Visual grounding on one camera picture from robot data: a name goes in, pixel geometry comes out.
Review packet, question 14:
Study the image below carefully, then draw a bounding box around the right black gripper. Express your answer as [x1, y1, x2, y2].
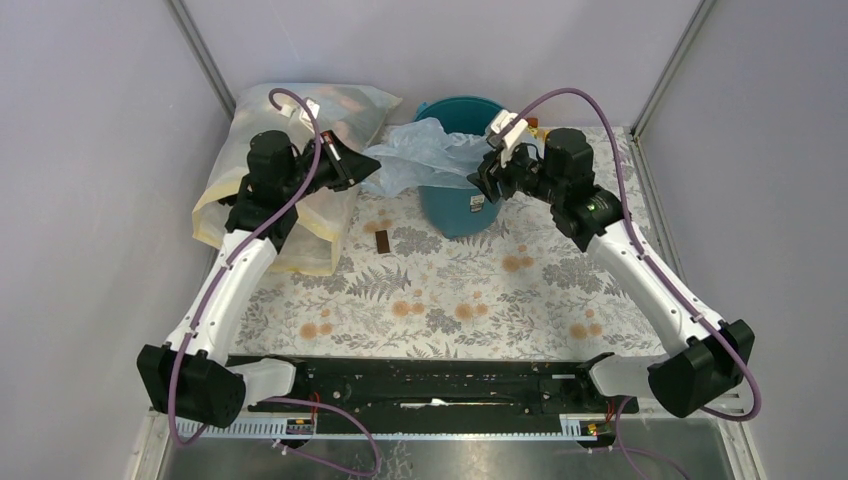
[466, 138, 564, 206]

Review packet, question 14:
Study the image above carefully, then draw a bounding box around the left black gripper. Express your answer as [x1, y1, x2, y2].
[282, 129, 381, 202]

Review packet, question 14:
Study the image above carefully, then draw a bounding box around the light blue plastic trash bag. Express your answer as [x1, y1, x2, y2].
[362, 118, 491, 197]

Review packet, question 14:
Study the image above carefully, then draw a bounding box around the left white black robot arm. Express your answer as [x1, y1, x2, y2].
[137, 130, 381, 428]

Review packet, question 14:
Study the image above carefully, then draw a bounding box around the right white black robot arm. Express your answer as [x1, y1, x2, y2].
[467, 128, 755, 418]

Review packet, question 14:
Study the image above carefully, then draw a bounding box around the teal plastic trash bin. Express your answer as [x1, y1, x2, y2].
[414, 96, 503, 239]

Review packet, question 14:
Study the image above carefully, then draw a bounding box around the large translucent stuffed bag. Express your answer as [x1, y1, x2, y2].
[192, 83, 402, 276]

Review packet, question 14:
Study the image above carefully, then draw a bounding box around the small dark brown block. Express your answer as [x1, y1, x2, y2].
[375, 230, 391, 255]

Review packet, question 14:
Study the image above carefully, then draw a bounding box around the floral patterned table mat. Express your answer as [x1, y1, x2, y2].
[230, 190, 662, 360]

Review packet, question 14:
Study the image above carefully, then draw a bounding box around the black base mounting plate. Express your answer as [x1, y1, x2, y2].
[252, 357, 624, 437]

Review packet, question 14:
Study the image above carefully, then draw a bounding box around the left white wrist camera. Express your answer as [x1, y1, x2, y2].
[278, 97, 320, 136]

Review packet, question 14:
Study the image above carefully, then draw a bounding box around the white slotted cable duct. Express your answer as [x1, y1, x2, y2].
[175, 414, 599, 443]

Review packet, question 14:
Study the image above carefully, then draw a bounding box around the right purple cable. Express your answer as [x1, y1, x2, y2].
[493, 87, 763, 423]

